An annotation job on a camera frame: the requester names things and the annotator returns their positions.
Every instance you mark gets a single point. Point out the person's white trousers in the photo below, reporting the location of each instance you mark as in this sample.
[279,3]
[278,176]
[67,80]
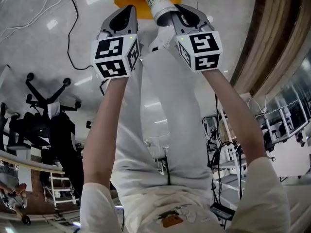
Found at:
[170,101]

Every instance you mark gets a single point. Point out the person's right forearm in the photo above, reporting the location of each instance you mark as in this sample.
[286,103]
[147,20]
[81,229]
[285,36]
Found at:
[238,120]

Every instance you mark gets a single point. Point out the glass partition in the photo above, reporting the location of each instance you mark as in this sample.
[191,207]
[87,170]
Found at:
[286,110]

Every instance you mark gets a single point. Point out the curved grey desk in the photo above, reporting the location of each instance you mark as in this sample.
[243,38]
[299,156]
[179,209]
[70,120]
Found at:
[29,163]

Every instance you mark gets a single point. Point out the white metal rack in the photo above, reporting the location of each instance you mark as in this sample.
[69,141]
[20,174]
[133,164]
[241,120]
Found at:
[230,164]

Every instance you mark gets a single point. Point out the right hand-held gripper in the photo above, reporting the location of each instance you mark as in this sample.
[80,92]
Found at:
[204,50]

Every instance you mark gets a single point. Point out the curved wooden counter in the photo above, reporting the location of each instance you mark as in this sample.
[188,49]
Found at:
[272,33]

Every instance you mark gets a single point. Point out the person's left forearm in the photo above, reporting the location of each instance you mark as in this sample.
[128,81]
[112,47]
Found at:
[107,130]

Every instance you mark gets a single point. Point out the person's white shoe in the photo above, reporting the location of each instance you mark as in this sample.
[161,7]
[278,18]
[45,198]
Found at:
[162,39]

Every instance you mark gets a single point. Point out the black power adapter box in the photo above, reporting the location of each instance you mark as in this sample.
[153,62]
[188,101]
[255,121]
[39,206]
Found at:
[222,211]

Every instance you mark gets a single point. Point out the person's white shirt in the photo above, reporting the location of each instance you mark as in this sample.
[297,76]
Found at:
[262,198]

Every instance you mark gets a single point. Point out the black office chair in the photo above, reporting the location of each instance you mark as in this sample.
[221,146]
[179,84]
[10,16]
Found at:
[58,135]

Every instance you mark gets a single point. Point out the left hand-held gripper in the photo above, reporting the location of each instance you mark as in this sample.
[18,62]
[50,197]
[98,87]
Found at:
[110,57]

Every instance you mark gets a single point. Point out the white printed paper cup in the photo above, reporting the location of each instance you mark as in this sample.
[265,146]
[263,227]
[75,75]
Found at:
[159,5]

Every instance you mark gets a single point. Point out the white metal step stool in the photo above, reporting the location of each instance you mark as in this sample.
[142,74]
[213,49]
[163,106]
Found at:
[57,190]

